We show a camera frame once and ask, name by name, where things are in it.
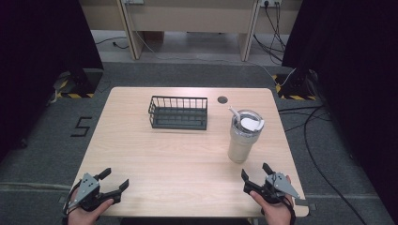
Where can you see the black table grommet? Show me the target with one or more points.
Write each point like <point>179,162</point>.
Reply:
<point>222,100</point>

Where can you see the person's left hand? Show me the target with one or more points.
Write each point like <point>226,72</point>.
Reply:
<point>87,218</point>

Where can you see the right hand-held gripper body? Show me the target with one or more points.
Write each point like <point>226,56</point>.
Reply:
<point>280,184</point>

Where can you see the white tumbler cup with lid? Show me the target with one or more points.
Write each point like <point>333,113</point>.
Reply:
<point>241,143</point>

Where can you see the white power strip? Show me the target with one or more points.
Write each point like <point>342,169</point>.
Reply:
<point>134,1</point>

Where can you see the white wall socket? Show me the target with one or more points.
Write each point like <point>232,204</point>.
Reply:
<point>270,2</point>

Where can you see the person's right hand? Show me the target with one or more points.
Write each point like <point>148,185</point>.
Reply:
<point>275,214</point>

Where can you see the black curtain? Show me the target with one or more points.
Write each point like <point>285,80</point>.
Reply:
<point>37,62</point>
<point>353,78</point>

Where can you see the white straw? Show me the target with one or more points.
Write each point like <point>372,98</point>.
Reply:
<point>235,114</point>

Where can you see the beige desk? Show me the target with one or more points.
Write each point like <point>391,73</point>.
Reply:
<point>194,17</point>

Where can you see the black stand base hazard tape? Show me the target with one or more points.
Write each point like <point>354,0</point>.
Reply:
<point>295,87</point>
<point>79,84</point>

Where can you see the grey table foot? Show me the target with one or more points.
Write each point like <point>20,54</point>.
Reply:
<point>62,200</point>
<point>303,203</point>

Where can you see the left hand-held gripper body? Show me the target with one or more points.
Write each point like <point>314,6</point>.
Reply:
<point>88,187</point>

